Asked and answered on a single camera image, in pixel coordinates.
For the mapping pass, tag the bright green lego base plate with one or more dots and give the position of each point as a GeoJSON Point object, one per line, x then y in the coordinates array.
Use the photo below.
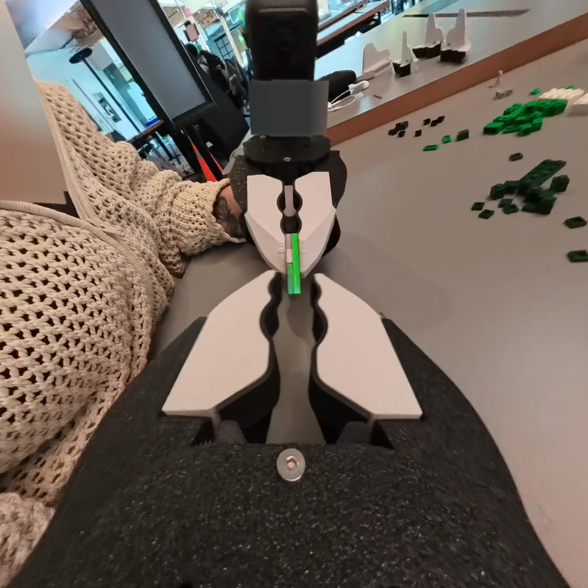
{"type": "Point", "coordinates": [295, 266]}

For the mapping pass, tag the pile of dark green lego pieces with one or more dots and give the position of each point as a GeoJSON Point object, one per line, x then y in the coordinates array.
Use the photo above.
{"type": "Point", "coordinates": [537, 183]}

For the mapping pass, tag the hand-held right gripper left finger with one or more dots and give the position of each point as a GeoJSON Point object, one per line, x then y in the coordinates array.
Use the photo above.
{"type": "Point", "coordinates": [225, 363]}

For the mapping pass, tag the person's left arm, knit sleeve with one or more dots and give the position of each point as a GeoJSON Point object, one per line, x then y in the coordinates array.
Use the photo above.
{"type": "Point", "coordinates": [55, 321]}

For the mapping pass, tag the pile of bright green lego bricks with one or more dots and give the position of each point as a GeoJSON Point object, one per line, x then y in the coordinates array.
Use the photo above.
{"type": "Point", "coordinates": [523, 119]}

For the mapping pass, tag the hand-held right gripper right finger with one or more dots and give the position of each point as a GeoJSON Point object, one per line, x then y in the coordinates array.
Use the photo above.
{"type": "Point", "coordinates": [367, 367]}

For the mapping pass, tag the group of black lego pieces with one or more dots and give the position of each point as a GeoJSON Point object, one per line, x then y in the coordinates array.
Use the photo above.
{"type": "Point", "coordinates": [399, 127]}

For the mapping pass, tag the person's left forearm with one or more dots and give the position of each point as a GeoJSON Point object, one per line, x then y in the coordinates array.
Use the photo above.
{"type": "Point", "coordinates": [138, 193]}

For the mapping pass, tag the black monitor on stand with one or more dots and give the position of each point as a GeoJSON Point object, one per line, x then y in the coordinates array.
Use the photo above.
{"type": "Point", "coordinates": [151, 55]}

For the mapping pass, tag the spare white gripper finger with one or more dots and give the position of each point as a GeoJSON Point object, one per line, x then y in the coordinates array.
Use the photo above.
{"type": "Point", "coordinates": [405, 57]}
{"type": "Point", "coordinates": [376, 62]}
{"type": "Point", "coordinates": [429, 39]}
{"type": "Point", "coordinates": [455, 39]}

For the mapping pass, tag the small grey lego parts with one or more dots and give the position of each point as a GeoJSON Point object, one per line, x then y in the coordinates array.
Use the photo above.
{"type": "Point", "coordinates": [503, 93]}

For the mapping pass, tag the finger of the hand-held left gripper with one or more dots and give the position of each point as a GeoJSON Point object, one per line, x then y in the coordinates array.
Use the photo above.
{"type": "Point", "coordinates": [262, 216]}
{"type": "Point", "coordinates": [319, 216]}

